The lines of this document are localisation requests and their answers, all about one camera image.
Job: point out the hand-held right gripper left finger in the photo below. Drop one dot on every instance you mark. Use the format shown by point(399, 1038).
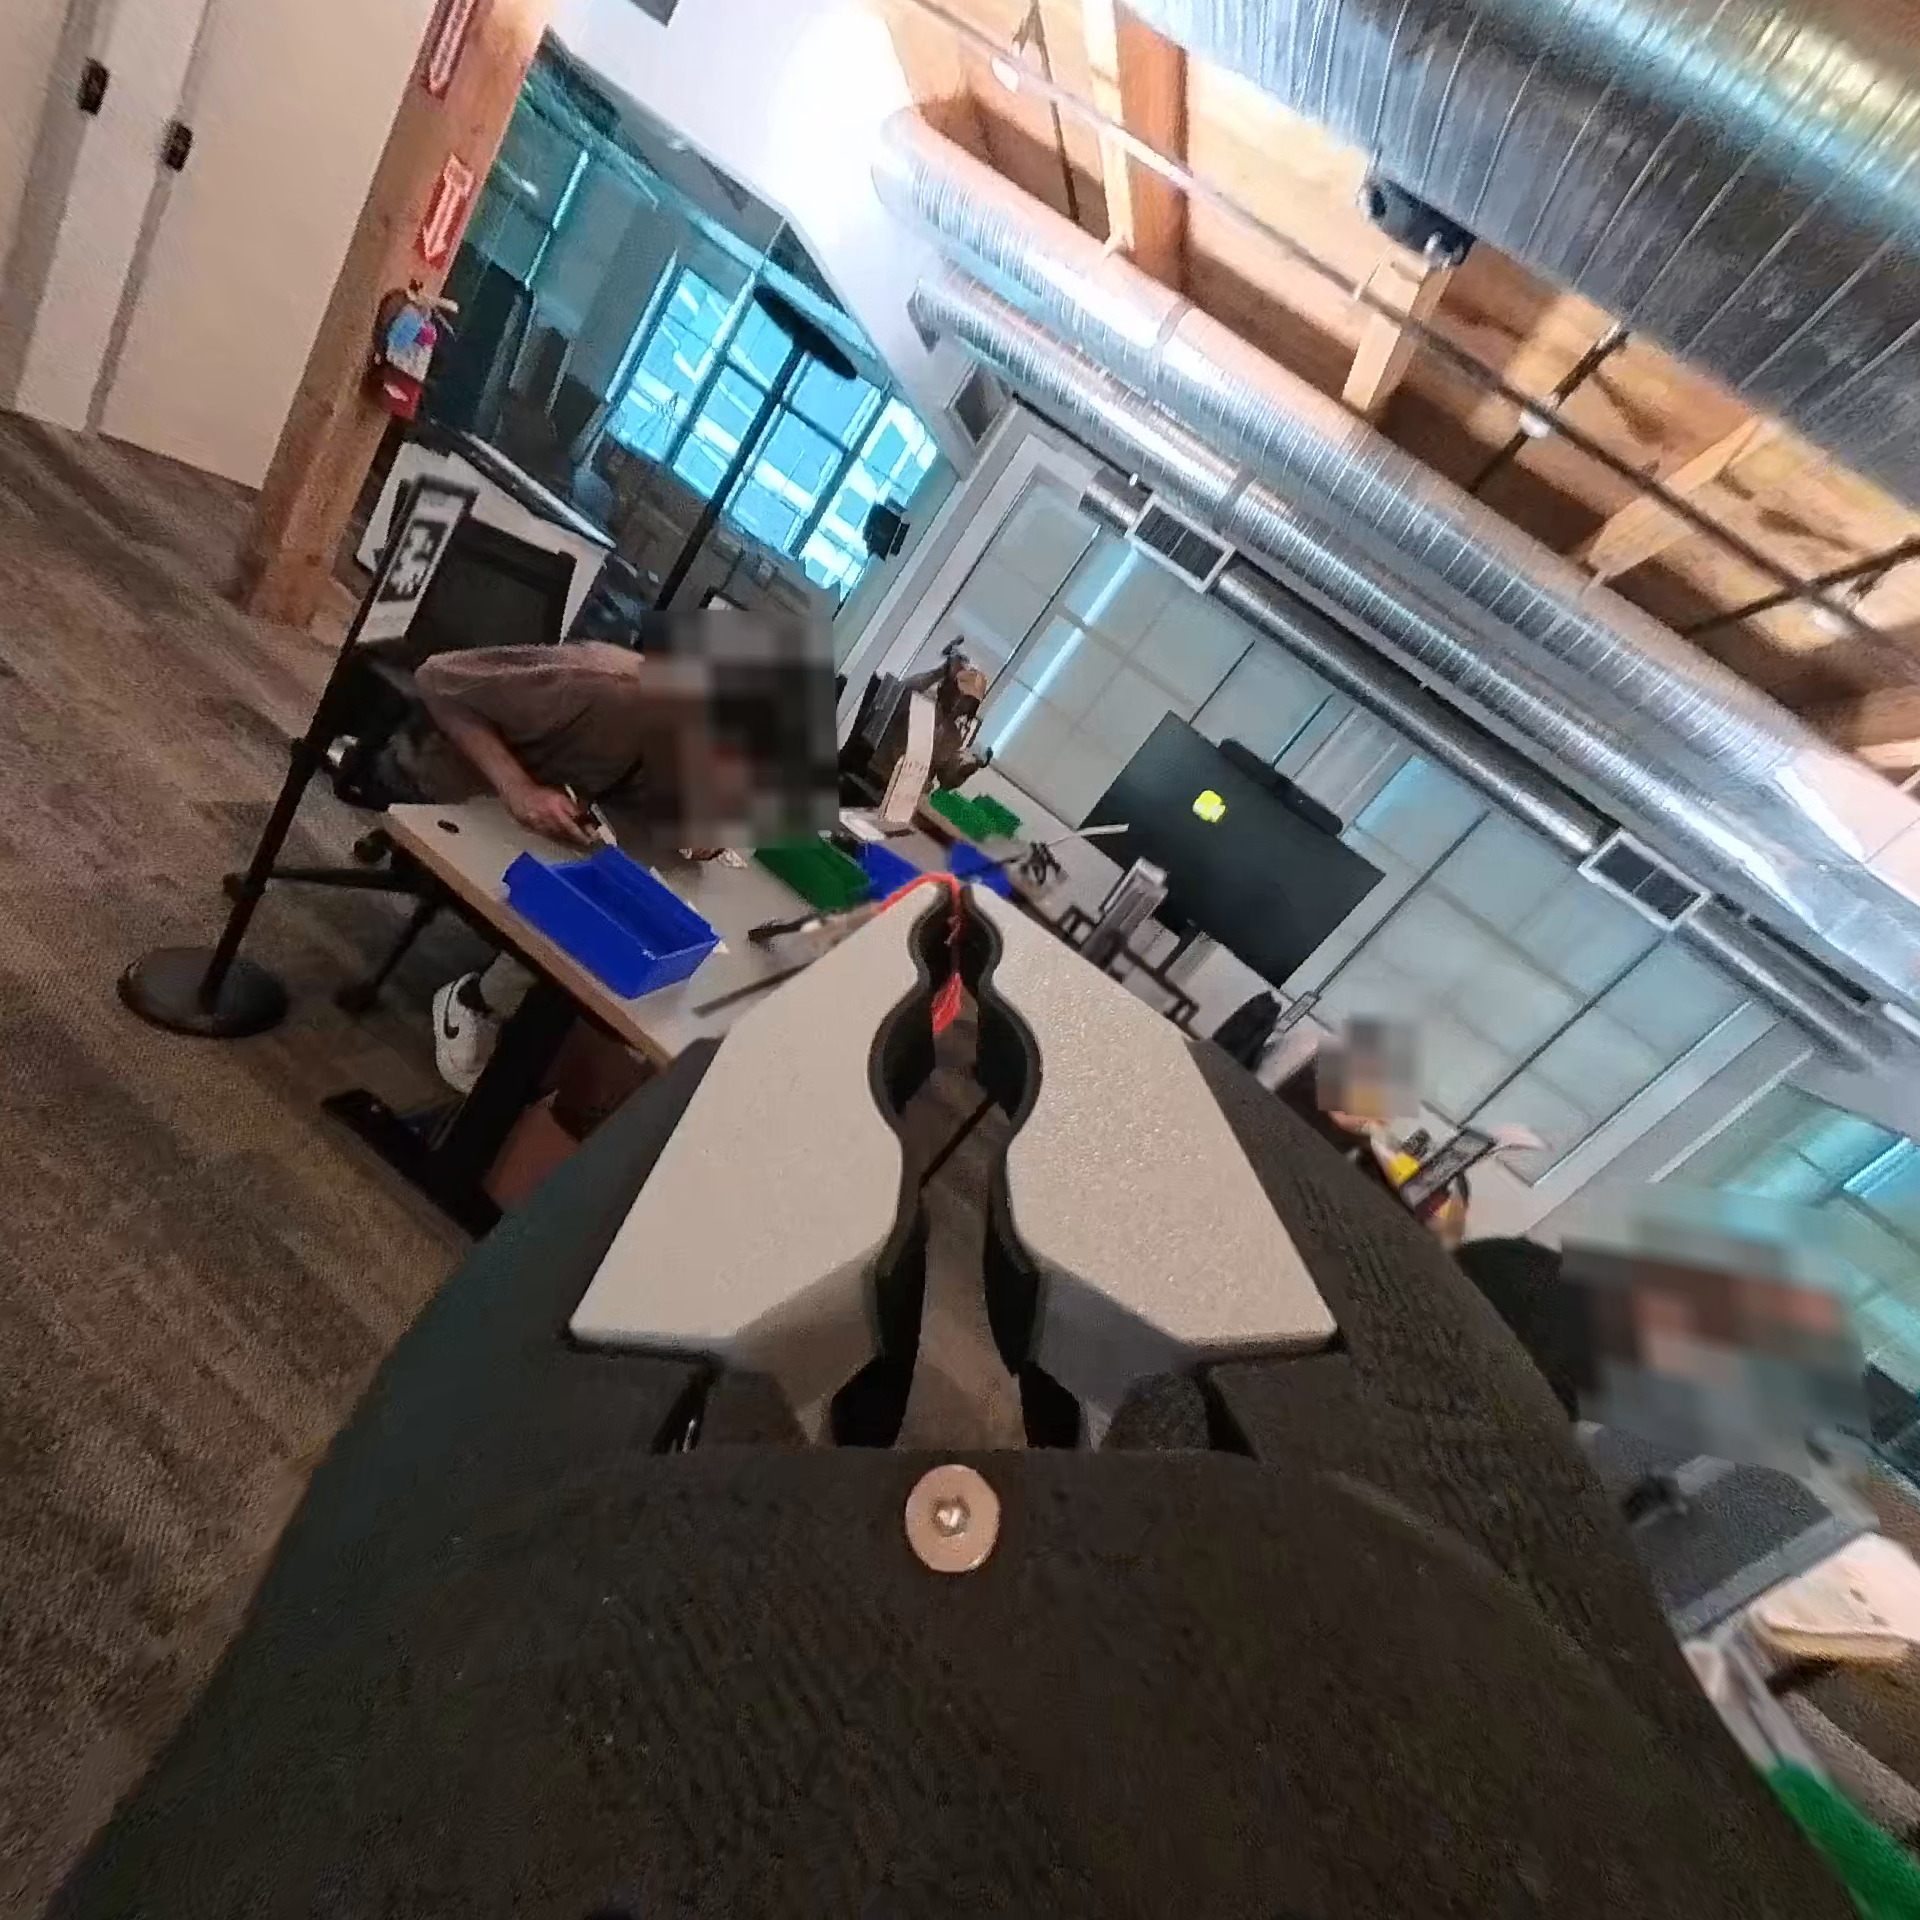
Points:
point(751, 1201)

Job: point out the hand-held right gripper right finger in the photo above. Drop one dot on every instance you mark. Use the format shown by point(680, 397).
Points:
point(1156, 1201)

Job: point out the cardboard box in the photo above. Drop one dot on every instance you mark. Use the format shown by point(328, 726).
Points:
point(536, 1156)

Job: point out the grey desktop device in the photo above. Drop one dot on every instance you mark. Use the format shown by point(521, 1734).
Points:
point(1129, 910)

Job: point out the large blue parts bin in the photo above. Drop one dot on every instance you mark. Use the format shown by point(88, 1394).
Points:
point(610, 916)

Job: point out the green parts bin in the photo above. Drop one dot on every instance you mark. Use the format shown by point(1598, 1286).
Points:
point(813, 873)
point(970, 813)

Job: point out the small blue parts bin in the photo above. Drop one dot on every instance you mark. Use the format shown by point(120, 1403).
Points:
point(895, 873)
point(985, 873)

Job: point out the grey work table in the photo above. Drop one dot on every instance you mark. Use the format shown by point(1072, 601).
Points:
point(527, 902)

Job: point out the black stool chair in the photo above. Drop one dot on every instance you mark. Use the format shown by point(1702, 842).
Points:
point(205, 991)

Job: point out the black white marker sign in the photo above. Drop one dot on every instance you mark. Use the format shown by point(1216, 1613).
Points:
point(414, 556)

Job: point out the red fire extinguisher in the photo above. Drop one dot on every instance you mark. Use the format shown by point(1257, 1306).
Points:
point(412, 353)

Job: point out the white door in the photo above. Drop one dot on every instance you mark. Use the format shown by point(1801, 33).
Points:
point(76, 196)
point(271, 228)

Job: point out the black wall screen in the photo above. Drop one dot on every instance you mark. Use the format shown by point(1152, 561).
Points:
point(1231, 857)

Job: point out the silver spiral air duct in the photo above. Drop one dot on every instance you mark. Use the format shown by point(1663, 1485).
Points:
point(1352, 451)

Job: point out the wooden post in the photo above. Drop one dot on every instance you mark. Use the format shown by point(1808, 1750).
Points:
point(375, 332)

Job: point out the red wall sign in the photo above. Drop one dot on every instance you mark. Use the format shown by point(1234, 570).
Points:
point(452, 37)

